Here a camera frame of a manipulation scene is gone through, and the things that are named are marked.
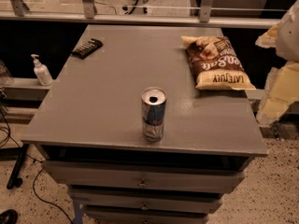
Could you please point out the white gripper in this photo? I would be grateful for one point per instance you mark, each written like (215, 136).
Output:
(289, 34)

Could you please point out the redbull can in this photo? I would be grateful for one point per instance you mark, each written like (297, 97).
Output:
(153, 105)

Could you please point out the rxbar chocolate bar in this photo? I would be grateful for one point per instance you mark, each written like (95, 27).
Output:
(87, 49)

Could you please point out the late july chip bag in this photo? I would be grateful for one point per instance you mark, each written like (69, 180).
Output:
(214, 64)

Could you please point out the grey metal railing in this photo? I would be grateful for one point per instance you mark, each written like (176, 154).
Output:
(222, 13)

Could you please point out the grey drawer cabinet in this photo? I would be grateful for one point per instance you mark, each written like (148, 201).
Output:
(89, 131)

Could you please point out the white pump bottle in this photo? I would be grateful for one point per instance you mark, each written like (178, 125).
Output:
(42, 72)

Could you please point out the black stand leg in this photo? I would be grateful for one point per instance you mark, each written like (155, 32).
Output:
(15, 181)

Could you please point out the black shoe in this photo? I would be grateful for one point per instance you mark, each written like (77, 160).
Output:
(9, 217)

